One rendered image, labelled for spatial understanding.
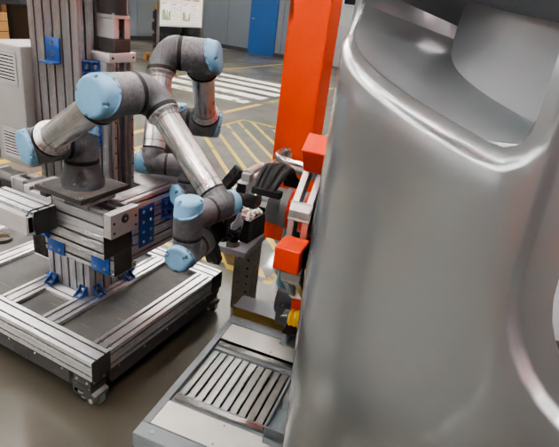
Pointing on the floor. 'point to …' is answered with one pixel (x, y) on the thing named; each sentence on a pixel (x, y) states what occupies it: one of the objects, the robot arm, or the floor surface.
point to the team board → (179, 14)
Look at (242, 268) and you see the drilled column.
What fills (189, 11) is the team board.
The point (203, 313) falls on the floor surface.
